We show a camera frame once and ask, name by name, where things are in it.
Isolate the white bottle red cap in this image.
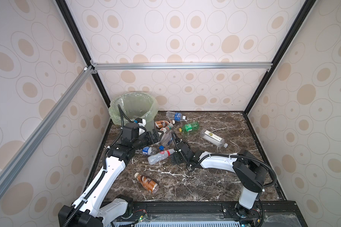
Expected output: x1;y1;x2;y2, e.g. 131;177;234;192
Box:
148;149;175;165

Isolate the small blue label water bottle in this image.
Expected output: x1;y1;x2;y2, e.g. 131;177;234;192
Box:
142;147;157;156

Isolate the clear bottle blue cap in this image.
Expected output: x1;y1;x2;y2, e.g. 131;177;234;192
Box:
159;131;172;151

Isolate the green soda bottle yellow cap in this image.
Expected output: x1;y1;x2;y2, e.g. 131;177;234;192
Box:
179;121;199;134

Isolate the green mesh bin with liner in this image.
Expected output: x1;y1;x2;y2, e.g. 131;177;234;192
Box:
109;92;159;131

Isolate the square matcha label bottle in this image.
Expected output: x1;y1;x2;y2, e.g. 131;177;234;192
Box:
200;129;228;148

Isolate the brown Nescafe bottle front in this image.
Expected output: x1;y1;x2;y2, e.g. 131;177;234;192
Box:
134;173;159;194

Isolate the brown nescafe bottle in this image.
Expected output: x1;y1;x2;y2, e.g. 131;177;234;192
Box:
154;120;175;129
134;173;159;194

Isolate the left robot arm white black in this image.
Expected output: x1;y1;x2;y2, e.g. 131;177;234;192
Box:
58;123;164;227

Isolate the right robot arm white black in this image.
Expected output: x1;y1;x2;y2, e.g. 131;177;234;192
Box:
170;141;276;211

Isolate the brown Nescafe bottle near bin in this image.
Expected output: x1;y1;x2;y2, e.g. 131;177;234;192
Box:
154;120;175;129

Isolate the white floral label bottle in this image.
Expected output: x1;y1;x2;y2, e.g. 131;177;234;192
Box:
160;124;174;133

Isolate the Pocari Sweat clear bottle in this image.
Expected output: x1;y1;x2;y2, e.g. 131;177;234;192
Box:
166;111;186;122

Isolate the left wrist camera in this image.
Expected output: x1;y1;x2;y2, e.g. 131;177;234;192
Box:
134;118;147;134

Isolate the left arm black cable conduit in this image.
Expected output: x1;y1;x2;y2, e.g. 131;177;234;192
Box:
61;104;131;227

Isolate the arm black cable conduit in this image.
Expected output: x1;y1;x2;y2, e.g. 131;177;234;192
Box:
171;131;278;188
61;104;131;227

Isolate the horizontal aluminium rail back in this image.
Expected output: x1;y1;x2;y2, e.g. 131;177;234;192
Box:
85;62;273;72

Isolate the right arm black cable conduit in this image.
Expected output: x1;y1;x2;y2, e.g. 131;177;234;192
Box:
171;131;278;188

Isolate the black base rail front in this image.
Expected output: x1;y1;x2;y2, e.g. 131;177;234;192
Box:
62;201;307;227

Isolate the diagonal aluminium rail left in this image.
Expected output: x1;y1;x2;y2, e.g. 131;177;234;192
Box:
0;65;94;199

